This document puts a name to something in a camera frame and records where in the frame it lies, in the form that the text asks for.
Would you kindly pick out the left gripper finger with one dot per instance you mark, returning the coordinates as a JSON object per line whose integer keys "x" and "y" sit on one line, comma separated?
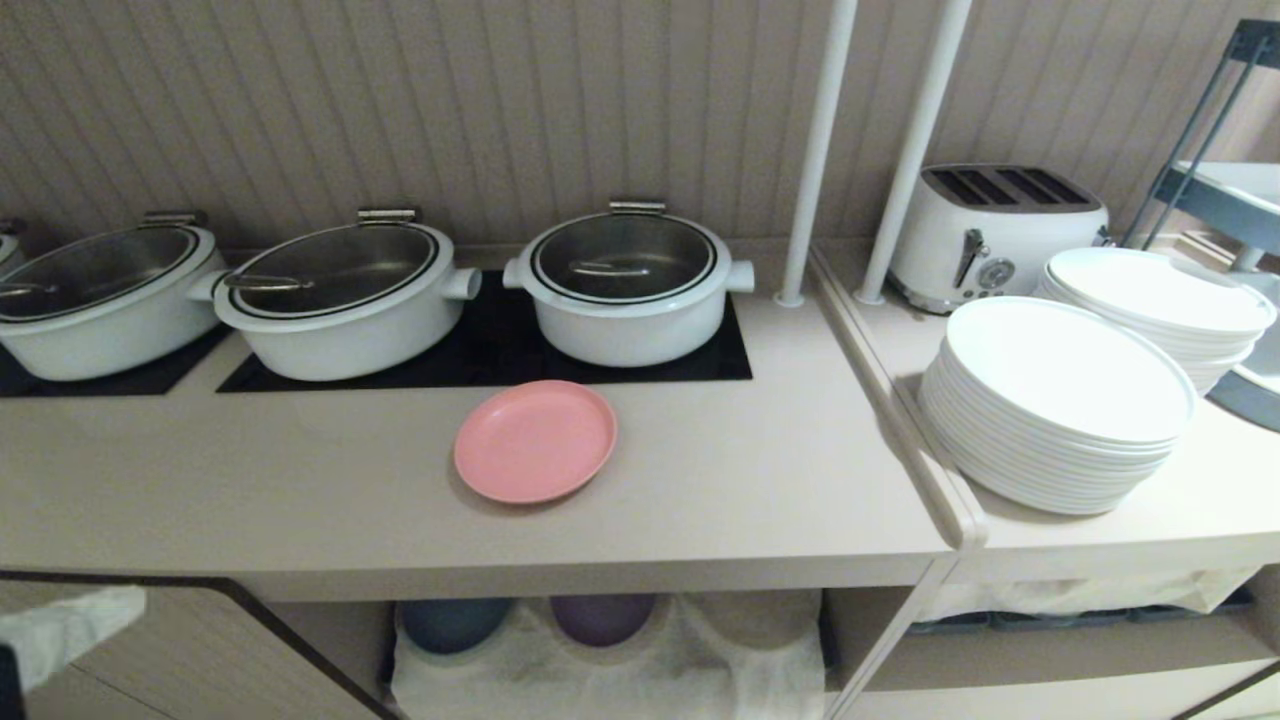
{"x": 62, "y": 626}

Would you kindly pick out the pink plate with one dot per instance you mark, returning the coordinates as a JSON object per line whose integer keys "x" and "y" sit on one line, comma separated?
{"x": 535, "y": 441}

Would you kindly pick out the white pot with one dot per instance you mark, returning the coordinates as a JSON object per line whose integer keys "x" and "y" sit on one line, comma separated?
{"x": 110, "y": 335}
{"x": 630, "y": 330}
{"x": 340, "y": 340}

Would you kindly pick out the glass pot lid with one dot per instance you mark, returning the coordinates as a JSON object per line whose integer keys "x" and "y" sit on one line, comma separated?
{"x": 625, "y": 255}
{"x": 335, "y": 268}
{"x": 90, "y": 268}

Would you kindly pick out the blue bowl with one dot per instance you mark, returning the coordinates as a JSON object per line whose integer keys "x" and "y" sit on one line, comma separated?
{"x": 455, "y": 622}

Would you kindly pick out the purple bowl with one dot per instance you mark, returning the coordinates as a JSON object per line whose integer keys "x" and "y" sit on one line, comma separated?
{"x": 603, "y": 616}

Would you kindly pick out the white cloth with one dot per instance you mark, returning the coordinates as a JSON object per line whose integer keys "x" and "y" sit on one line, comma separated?
{"x": 620, "y": 675}
{"x": 1060, "y": 592}

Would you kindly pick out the white pole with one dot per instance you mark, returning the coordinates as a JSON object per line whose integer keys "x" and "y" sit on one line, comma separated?
{"x": 915, "y": 150}
{"x": 815, "y": 160}

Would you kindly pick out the white toaster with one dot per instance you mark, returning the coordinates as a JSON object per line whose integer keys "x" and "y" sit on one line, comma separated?
{"x": 960, "y": 240}

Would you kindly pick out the stack of white plates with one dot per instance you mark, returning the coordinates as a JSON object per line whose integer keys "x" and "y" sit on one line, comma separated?
{"x": 1160, "y": 295}
{"x": 1065, "y": 400}

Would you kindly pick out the grey metal rack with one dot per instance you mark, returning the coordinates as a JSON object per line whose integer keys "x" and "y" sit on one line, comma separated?
{"x": 1225, "y": 195}

